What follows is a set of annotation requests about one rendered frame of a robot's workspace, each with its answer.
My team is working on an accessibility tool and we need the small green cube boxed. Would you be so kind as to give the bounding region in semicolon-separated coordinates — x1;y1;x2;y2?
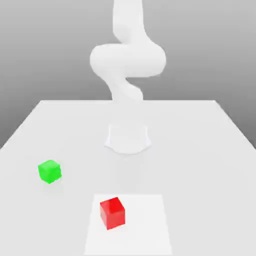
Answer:
37;159;62;185

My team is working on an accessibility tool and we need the small red cube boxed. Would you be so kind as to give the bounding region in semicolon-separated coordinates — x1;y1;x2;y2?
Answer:
99;196;126;231

